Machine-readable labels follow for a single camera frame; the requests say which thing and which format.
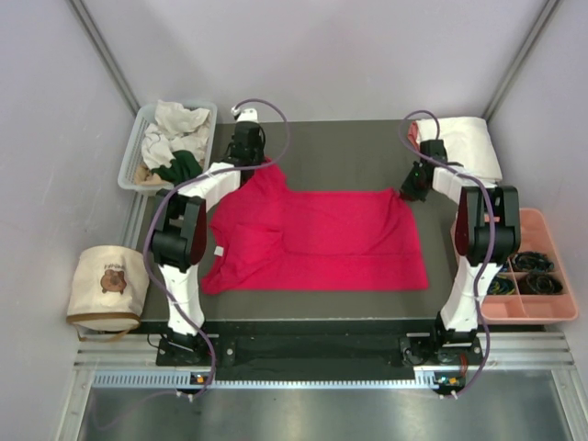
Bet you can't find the red t-shirt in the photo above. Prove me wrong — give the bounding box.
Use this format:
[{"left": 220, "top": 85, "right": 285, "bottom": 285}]
[{"left": 201, "top": 165, "right": 429, "bottom": 295}]

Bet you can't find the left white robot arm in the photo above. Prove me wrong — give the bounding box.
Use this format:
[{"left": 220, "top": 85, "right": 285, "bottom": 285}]
[{"left": 150, "top": 119, "right": 266, "bottom": 365}]

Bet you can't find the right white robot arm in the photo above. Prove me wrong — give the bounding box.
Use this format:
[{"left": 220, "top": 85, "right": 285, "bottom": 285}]
[{"left": 401, "top": 139, "right": 522, "bottom": 364}]

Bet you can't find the folded pink t-shirt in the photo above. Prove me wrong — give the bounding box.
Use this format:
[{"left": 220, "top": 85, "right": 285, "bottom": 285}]
[{"left": 407, "top": 121, "right": 421, "bottom": 151}]

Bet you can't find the dark green shirt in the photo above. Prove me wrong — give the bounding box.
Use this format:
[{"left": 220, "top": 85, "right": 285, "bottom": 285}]
[{"left": 151, "top": 150, "right": 203, "bottom": 186}]

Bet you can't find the folded cream t-shirt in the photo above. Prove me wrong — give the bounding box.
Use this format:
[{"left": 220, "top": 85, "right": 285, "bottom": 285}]
[{"left": 438, "top": 117, "right": 503, "bottom": 182}]

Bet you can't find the white plastic laundry basket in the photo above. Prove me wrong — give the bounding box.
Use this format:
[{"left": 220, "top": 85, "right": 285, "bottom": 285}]
[{"left": 118, "top": 99, "right": 218, "bottom": 196}]

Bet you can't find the cream crumpled shirt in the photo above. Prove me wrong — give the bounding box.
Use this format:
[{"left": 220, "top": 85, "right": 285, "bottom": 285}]
[{"left": 154, "top": 100, "right": 211, "bottom": 137}]

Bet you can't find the white printed crumpled shirt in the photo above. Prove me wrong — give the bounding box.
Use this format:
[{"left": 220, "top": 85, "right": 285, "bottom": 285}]
[{"left": 141, "top": 124, "right": 210, "bottom": 170}]

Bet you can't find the tan shirt in basket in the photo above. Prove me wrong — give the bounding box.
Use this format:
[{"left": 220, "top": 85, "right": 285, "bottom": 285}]
[{"left": 133, "top": 164, "right": 173, "bottom": 188}]

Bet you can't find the dark rolled item back-right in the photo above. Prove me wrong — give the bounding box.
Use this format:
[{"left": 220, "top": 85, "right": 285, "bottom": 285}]
[{"left": 511, "top": 251, "right": 555, "bottom": 273}]

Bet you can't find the dark rolled item front-left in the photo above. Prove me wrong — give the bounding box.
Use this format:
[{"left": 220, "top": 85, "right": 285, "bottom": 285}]
[{"left": 487, "top": 275, "right": 515, "bottom": 296}]

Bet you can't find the dark rolled item front-right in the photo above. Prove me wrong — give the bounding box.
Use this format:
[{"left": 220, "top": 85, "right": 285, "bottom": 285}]
[{"left": 519, "top": 273, "right": 563, "bottom": 296}]

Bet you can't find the cream fabric bear bag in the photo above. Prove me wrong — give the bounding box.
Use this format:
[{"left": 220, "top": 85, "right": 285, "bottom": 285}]
[{"left": 65, "top": 245, "right": 150, "bottom": 343}]

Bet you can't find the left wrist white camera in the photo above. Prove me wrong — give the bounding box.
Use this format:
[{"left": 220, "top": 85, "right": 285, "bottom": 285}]
[{"left": 231, "top": 106, "right": 259, "bottom": 124}]

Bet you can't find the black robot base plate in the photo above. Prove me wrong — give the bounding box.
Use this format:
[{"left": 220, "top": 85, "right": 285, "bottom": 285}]
[{"left": 156, "top": 319, "right": 482, "bottom": 380}]

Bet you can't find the grey slotted cable duct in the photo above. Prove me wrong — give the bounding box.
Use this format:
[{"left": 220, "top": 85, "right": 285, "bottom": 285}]
[{"left": 93, "top": 370, "right": 438, "bottom": 390}]

